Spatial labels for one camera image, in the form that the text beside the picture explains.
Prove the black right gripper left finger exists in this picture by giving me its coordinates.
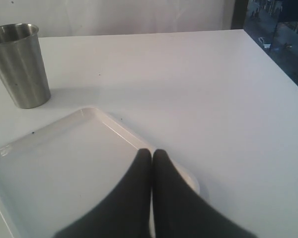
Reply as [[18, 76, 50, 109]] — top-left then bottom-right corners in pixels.
[[55, 149, 152, 238]]

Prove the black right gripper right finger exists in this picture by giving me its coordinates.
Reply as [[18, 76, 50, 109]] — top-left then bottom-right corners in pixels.
[[151, 148, 239, 238]]

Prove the stainless steel tumbler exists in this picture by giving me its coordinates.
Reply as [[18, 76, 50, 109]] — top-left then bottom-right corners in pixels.
[[0, 23, 51, 109]]

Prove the white rectangular plastic tray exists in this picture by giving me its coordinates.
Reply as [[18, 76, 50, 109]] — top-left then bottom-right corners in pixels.
[[0, 107, 201, 238]]

